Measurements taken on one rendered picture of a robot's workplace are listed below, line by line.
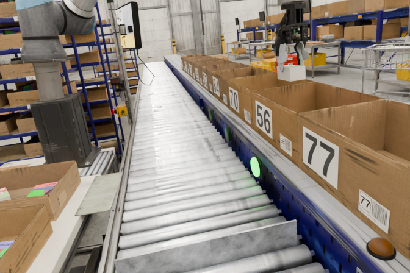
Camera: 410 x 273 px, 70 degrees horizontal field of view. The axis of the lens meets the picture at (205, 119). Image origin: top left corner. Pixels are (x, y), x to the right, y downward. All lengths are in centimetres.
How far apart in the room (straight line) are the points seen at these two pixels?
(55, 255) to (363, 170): 82
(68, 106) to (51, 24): 37
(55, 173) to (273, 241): 93
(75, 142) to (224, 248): 96
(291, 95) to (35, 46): 113
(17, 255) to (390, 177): 86
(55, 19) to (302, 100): 115
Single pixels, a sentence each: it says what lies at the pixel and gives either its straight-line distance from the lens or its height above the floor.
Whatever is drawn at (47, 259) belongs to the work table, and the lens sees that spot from 99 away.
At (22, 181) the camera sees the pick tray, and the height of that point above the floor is 79.
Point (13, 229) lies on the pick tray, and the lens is 114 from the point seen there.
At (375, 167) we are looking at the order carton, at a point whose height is 102.
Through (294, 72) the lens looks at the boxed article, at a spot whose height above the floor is 114.
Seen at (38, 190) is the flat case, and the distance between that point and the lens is 133.
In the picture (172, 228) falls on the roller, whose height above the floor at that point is 75.
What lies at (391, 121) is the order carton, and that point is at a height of 99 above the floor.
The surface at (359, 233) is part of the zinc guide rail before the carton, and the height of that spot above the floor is 89.
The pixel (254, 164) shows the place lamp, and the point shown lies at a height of 83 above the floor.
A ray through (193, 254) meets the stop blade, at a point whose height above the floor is 78.
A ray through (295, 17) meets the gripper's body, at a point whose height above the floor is 131.
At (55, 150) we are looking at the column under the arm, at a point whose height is 84.
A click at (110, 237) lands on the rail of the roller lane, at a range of 98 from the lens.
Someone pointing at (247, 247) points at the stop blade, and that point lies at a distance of 82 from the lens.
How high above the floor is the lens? 129
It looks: 16 degrees down
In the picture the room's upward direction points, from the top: 6 degrees counter-clockwise
